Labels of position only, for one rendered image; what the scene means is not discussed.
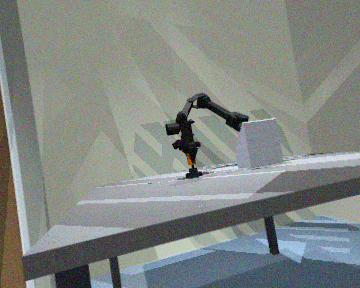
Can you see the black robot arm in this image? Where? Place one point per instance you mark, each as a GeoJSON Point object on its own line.
{"type": "Point", "coordinates": [233, 119]}

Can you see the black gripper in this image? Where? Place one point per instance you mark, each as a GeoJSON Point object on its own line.
{"type": "Point", "coordinates": [191, 146]}

